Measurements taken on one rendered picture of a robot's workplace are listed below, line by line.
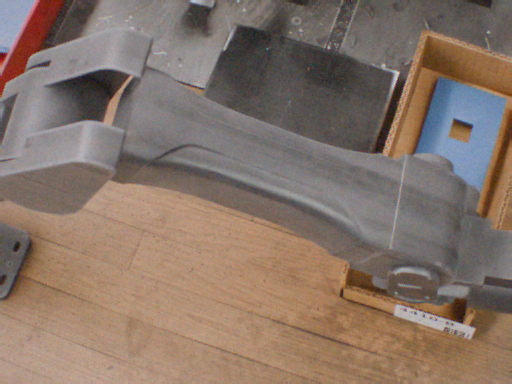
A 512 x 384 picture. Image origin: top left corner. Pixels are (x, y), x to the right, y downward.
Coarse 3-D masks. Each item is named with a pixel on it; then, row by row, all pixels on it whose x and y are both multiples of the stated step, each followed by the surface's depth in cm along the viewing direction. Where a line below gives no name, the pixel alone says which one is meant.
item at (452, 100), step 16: (448, 80) 103; (448, 96) 102; (464, 96) 102; (480, 96) 102; (496, 96) 102; (432, 112) 102; (448, 112) 102; (464, 112) 102; (480, 112) 102; (496, 112) 102; (432, 128) 101; (448, 128) 101; (480, 128) 101; (496, 128) 101; (432, 144) 101; (448, 144) 101; (464, 144) 101; (480, 144) 101; (464, 160) 100; (480, 160) 100; (464, 176) 100; (480, 176) 99
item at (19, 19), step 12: (0, 0) 111; (12, 0) 111; (24, 0) 111; (0, 12) 110; (12, 12) 110; (24, 12) 110; (0, 24) 110; (12, 24) 110; (0, 36) 109; (12, 36) 109; (0, 48) 106
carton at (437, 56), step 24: (432, 48) 102; (456, 48) 100; (480, 48) 99; (432, 72) 106; (456, 72) 104; (480, 72) 102; (504, 72) 101; (408, 96) 99; (432, 96) 105; (504, 96) 104; (408, 120) 104; (456, 120) 104; (504, 120) 103; (408, 144) 103; (504, 144) 102; (504, 168) 102; (504, 192) 94; (480, 216) 100; (360, 288) 98; (408, 312) 95; (432, 312) 94; (456, 312) 97
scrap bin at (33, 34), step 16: (48, 0) 107; (64, 0) 111; (32, 16) 104; (48, 16) 108; (32, 32) 105; (48, 32) 109; (16, 48) 103; (32, 48) 107; (0, 64) 108; (16, 64) 104; (0, 80) 102; (0, 96) 103
